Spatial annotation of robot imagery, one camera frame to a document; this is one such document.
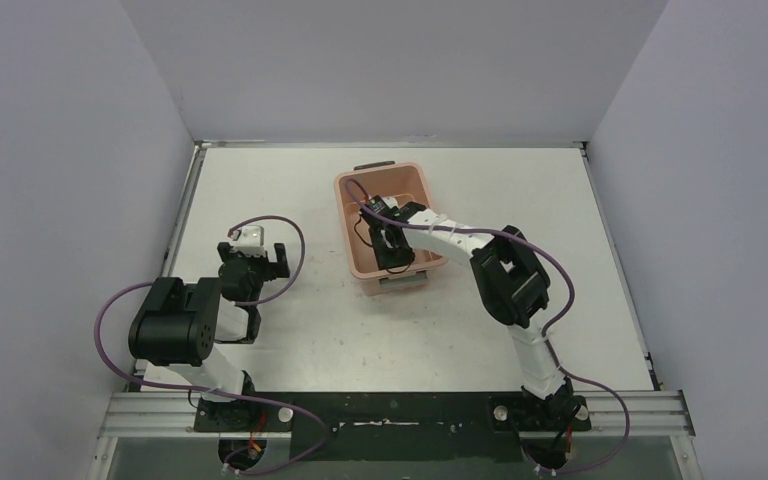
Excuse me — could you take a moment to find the purple cable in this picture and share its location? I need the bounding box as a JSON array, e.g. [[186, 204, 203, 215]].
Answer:
[[94, 215, 330, 477], [344, 178, 632, 477]]

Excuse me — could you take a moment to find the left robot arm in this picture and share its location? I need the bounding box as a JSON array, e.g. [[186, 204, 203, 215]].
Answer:
[[128, 242, 290, 432]]

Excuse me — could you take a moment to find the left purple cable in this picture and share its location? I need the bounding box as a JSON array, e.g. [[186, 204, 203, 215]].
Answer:
[[94, 215, 330, 477]]

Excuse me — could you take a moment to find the pink plastic bin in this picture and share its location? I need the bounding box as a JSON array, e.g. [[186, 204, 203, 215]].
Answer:
[[334, 162, 447, 296]]

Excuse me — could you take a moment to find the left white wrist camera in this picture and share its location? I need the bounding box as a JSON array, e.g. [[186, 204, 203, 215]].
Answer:
[[230, 225, 266, 257]]

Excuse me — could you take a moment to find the aluminium front rail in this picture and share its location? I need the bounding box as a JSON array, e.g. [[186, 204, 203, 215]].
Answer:
[[98, 391, 696, 439]]

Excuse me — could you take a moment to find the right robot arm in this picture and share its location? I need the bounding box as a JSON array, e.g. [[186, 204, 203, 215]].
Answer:
[[360, 196, 590, 431]]

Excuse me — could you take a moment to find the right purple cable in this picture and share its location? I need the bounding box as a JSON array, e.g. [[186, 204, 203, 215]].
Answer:
[[344, 178, 632, 477]]

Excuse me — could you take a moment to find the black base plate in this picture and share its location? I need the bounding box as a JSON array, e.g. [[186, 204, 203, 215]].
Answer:
[[193, 391, 592, 463]]

